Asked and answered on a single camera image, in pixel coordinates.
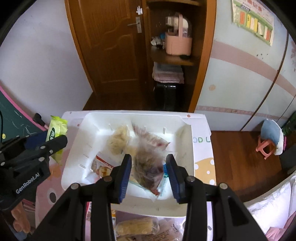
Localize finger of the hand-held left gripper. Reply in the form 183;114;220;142
0;135;68;173
0;132;48;158

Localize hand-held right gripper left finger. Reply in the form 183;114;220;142
33;153;133;241

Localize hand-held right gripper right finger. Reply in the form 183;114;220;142
165;153;263;241

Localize green and yellow snack packet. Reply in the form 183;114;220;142
46;115;68;166

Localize red and white snack packet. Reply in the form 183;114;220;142
91;154;119;178

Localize meat floss pastry packet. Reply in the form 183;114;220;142
132;141;168;193

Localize white plastic storage bin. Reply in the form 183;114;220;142
61;112;195;218

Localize clear packet of yellow chips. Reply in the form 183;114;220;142
107;125;131;156

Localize pink striped clear snack packet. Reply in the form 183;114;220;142
132;123;171;151

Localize person's left hand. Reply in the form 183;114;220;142
11;203;33;235

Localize yellow pastry clear packet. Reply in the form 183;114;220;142
115;217;160;238

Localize clear packet with brown label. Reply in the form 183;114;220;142
116;218;185;241

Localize black box under shelf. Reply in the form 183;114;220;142
154;82;183;110

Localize pink plastic stool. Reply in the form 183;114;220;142
255;137;278;159

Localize white pillow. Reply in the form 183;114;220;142
246;176;296;234

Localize blue cushion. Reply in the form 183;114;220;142
261;119;284;146

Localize brown wooden door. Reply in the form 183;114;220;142
65;0;148;98

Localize stack of folded towels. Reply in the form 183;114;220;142
151;62;185;84

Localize pink blanket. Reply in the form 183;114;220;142
265;218;296;241

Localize floral sliding wardrobe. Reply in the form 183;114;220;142
194;0;296;132

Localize wooden corner shelf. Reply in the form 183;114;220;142
143;0;216;113

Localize pink plastic basket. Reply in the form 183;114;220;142
164;14;193;56

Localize green chalkboard with pink frame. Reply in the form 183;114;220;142
0;87;47;149

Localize metal door handle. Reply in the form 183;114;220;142
127;17;142;33

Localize wall poster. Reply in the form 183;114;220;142
231;0;275;47

